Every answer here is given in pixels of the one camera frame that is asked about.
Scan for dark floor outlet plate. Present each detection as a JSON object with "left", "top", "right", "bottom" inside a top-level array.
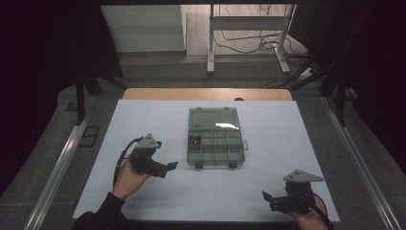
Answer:
[{"left": 78, "top": 126, "right": 102, "bottom": 149}]

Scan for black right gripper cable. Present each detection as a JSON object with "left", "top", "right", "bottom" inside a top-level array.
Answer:
[{"left": 286, "top": 186, "right": 335, "bottom": 230}]

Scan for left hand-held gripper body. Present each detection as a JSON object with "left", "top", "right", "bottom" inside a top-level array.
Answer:
[{"left": 128, "top": 133, "right": 169, "bottom": 179}]

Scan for white wall panel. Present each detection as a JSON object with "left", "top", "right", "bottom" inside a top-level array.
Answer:
[{"left": 101, "top": 4, "right": 187, "bottom": 54}]

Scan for white metal desk frame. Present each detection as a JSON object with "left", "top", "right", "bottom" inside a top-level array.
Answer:
[{"left": 206, "top": 3, "right": 297, "bottom": 76}]

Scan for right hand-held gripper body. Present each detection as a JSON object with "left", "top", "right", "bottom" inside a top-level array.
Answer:
[{"left": 270, "top": 169, "right": 325, "bottom": 215}]

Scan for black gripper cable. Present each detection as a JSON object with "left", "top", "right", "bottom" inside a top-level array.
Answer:
[
  {"left": 286, "top": 186, "right": 335, "bottom": 230},
  {"left": 112, "top": 136, "right": 144, "bottom": 188}
]

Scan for wooden table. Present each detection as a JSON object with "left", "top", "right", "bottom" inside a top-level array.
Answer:
[{"left": 122, "top": 87, "right": 294, "bottom": 102}]

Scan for person's right hand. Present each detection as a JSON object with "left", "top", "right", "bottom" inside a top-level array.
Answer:
[{"left": 288, "top": 195, "right": 330, "bottom": 230}]

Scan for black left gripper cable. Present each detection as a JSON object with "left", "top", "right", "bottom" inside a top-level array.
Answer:
[{"left": 112, "top": 136, "right": 144, "bottom": 188}]

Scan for clear grey compartment storage box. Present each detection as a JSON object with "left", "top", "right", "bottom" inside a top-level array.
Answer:
[{"left": 186, "top": 106, "right": 249, "bottom": 170}]

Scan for aluminium rail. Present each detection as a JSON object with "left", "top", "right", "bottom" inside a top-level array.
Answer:
[
  {"left": 320, "top": 95, "right": 402, "bottom": 230},
  {"left": 23, "top": 95, "right": 98, "bottom": 230}
]

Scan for black metal stand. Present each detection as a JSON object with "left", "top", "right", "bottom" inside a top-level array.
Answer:
[
  {"left": 75, "top": 61, "right": 129, "bottom": 127},
  {"left": 285, "top": 57, "right": 350, "bottom": 127}
]

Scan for black floor cables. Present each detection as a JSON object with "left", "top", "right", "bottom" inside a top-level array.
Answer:
[{"left": 213, "top": 4, "right": 309, "bottom": 60}]

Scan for white table board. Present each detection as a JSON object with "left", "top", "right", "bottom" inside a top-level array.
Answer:
[{"left": 72, "top": 99, "right": 341, "bottom": 223}]

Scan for person's left hand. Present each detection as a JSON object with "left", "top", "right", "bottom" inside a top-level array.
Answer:
[{"left": 111, "top": 154, "right": 153, "bottom": 201}]

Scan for white power strip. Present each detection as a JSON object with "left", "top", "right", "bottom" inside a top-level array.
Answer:
[{"left": 297, "top": 67, "right": 316, "bottom": 81}]

